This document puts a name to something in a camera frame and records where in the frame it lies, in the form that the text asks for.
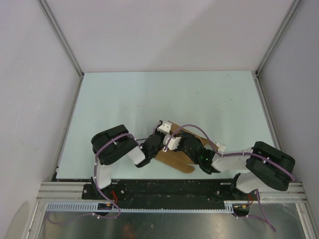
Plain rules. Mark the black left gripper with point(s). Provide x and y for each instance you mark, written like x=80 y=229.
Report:
x=157 y=132

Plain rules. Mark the brown cardboard box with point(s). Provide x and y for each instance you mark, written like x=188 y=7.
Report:
x=180 y=161

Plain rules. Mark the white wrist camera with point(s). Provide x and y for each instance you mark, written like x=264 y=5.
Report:
x=164 y=127
x=172 y=144

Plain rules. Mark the aluminium corner post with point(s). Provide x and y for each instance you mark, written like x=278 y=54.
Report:
x=289 y=15
x=48 y=13

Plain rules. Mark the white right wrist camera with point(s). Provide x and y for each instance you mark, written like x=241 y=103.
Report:
x=172 y=144

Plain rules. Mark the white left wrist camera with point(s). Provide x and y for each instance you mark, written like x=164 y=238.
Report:
x=164 y=127

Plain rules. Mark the left aluminium corner post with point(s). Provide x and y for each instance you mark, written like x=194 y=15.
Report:
x=48 y=13

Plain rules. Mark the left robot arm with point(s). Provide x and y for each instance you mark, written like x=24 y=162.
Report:
x=111 y=145

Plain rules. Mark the right aluminium corner post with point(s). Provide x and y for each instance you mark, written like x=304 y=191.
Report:
x=289 y=15

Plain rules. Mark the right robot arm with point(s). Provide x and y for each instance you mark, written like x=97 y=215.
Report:
x=259 y=166

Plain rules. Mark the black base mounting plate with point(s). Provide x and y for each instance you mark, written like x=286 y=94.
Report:
x=165 y=194

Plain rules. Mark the small white plastic piece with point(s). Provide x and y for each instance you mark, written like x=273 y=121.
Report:
x=220 y=147

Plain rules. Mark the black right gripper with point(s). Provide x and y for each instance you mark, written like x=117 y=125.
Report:
x=184 y=136

